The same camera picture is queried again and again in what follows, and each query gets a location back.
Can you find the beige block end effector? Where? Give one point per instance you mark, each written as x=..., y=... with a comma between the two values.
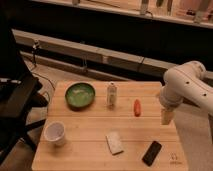
x=166, y=116

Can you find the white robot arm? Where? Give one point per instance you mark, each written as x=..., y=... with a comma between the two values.
x=185, y=81

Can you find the white plastic bottle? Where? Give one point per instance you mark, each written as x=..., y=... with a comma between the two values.
x=111, y=95

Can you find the orange carrot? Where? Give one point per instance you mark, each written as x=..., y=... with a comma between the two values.
x=137, y=108

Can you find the black smartphone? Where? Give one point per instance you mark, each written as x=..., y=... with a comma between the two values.
x=151, y=153

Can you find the white sponge block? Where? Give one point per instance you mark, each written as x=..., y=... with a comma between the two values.
x=114, y=143

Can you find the green bowl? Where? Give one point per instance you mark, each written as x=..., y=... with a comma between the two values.
x=80, y=95

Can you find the white paper cup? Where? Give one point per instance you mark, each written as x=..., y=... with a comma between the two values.
x=55, y=133

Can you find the black office chair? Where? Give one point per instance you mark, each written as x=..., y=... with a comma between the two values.
x=18, y=94

